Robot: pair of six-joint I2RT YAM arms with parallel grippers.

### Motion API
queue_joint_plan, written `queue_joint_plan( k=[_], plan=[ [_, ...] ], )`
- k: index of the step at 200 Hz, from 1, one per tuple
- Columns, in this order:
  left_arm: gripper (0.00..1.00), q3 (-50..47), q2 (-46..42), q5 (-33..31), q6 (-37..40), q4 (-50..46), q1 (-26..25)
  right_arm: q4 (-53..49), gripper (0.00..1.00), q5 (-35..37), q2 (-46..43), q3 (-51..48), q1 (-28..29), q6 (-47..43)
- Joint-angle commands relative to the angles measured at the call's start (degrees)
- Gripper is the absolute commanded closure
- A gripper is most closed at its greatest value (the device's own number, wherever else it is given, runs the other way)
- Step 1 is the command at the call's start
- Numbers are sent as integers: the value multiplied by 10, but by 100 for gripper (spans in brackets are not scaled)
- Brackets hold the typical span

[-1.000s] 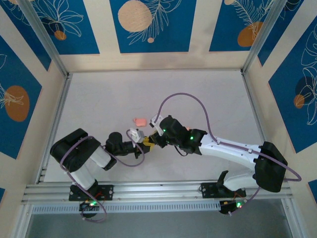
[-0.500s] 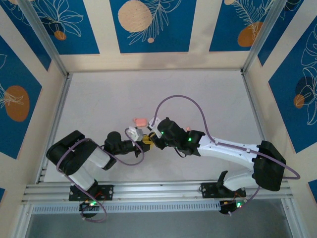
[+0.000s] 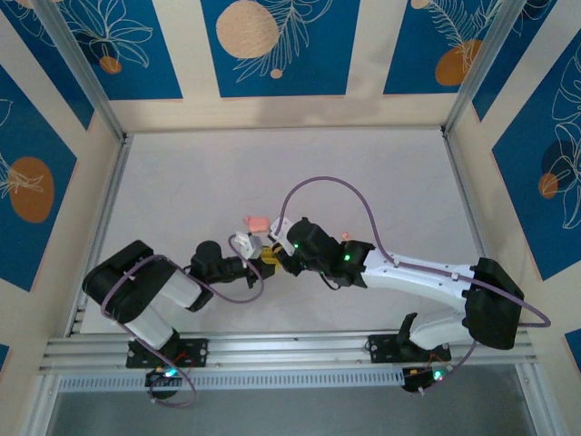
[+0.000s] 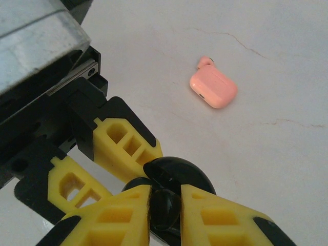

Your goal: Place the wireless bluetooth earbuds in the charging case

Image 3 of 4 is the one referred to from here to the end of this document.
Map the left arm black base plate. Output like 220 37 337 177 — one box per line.
125 338 210 370

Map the aluminium mounting rail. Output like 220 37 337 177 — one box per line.
38 330 532 376

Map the grey slotted cable duct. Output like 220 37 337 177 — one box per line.
56 366 406 392

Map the aluminium table side rail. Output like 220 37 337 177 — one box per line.
25 134 135 436
442 129 564 436

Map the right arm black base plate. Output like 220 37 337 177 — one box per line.
366 333 453 364

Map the aluminium frame post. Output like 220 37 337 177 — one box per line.
442 0 523 137
31 0 128 144

